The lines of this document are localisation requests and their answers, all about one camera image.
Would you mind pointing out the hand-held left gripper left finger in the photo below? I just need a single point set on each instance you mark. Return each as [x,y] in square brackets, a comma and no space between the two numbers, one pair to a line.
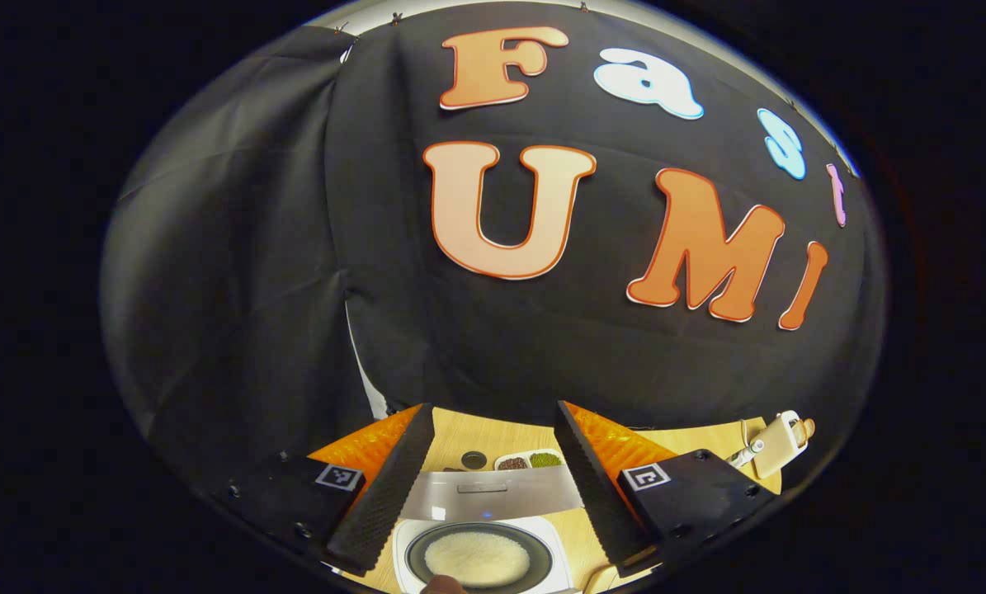
[393,487]

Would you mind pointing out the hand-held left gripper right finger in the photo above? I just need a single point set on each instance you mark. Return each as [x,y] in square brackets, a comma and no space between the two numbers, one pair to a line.
[592,495]

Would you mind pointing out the white rice cooker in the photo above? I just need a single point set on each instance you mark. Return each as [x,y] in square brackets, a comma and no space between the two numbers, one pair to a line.
[492,495]

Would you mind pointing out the white rice heap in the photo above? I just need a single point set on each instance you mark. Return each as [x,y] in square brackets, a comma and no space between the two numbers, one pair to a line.
[476,557]

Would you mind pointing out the white divided grain dish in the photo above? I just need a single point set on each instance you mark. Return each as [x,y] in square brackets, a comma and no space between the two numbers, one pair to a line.
[530,459]

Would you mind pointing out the small dark round lid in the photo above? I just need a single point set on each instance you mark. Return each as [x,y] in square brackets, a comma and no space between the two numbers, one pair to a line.
[474,459]

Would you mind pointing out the white drink bottle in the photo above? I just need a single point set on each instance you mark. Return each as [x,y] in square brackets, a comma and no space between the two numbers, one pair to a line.
[744,454]

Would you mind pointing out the white toaster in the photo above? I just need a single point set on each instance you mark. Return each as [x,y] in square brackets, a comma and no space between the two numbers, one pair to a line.
[777,445]

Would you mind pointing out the toasted bread slice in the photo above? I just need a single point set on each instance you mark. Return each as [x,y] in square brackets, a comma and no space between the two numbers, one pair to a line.
[804,429]

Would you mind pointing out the black backdrop cloth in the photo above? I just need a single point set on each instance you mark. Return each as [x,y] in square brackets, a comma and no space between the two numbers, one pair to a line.
[253,247]

